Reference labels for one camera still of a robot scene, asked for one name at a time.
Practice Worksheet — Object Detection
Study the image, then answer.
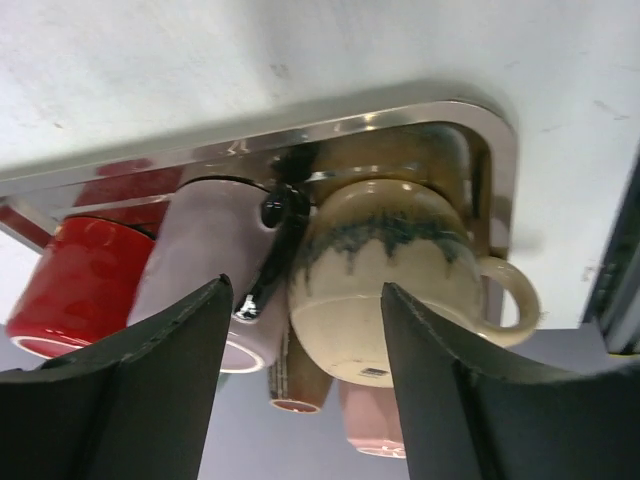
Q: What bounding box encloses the aluminium table edge rail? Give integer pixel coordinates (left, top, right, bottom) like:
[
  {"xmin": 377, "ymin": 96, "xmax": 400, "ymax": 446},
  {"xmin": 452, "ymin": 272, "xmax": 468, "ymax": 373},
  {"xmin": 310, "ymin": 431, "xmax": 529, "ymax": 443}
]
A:
[{"xmin": 583, "ymin": 165, "xmax": 639, "ymax": 357}]

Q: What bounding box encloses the cream mug with blue drips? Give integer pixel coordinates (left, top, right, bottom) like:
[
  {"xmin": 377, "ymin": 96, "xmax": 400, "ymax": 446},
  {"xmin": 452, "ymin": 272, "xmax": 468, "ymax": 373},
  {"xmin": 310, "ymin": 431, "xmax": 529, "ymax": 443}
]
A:
[{"xmin": 288, "ymin": 179, "xmax": 541, "ymax": 388}]

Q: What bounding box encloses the brown striped mug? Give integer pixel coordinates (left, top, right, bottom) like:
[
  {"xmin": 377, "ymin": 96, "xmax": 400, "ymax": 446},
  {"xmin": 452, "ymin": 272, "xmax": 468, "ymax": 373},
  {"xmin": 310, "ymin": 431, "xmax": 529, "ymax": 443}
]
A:
[{"xmin": 267, "ymin": 326, "xmax": 333, "ymax": 414}]

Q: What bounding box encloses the red mug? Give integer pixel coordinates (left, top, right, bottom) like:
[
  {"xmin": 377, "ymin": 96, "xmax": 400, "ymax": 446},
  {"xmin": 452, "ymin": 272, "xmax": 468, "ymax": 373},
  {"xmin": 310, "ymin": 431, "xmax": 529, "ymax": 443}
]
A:
[{"xmin": 5, "ymin": 216, "xmax": 154, "ymax": 359}]

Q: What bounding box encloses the lavender mug with black handle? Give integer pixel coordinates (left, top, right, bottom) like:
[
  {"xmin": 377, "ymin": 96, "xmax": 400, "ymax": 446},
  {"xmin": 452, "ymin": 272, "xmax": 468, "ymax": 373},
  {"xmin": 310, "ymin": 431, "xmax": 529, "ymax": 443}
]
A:
[{"xmin": 127, "ymin": 177, "xmax": 311, "ymax": 374}]

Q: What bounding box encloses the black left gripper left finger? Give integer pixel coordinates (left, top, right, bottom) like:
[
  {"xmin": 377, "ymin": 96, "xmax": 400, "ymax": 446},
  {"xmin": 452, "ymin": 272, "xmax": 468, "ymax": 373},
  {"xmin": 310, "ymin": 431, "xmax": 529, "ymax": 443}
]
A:
[{"xmin": 1, "ymin": 276, "xmax": 233, "ymax": 479}]

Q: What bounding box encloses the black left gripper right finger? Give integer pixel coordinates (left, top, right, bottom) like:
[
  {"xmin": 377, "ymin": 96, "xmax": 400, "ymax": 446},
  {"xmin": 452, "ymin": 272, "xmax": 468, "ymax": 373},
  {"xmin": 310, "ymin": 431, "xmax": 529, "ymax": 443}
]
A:
[{"xmin": 380, "ymin": 283, "xmax": 639, "ymax": 479}]

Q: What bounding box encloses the pink mug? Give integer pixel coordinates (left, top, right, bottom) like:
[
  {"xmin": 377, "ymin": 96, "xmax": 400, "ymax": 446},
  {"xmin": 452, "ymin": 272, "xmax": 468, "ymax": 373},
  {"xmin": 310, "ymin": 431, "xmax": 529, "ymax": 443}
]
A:
[{"xmin": 339, "ymin": 382, "xmax": 406, "ymax": 459}]

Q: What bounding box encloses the stainless steel tray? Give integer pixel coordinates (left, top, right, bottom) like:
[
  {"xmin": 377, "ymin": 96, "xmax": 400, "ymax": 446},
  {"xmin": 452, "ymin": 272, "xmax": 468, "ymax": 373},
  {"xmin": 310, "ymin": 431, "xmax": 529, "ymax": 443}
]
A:
[{"xmin": 0, "ymin": 98, "xmax": 518, "ymax": 331}]

